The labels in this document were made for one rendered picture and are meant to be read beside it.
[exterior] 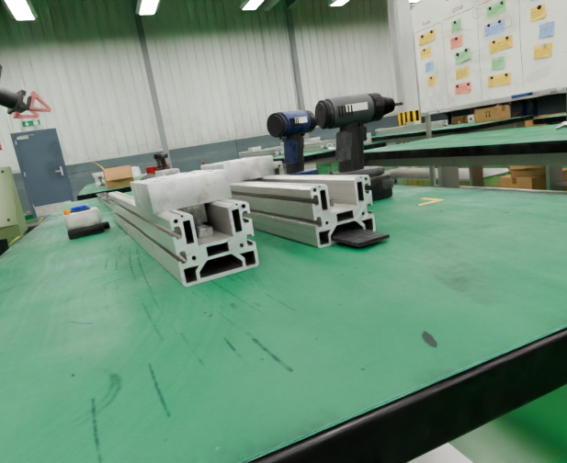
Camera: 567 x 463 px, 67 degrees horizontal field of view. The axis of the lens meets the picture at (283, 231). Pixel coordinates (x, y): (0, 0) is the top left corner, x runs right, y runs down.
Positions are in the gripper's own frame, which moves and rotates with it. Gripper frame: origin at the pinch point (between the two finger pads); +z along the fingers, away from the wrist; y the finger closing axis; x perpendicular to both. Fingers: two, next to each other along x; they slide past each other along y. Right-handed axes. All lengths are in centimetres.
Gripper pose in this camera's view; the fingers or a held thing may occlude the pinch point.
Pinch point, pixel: (41, 112)
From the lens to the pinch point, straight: 181.3
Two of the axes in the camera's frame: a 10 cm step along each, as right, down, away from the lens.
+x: -0.8, 9.8, -1.8
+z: 6.1, 1.9, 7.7
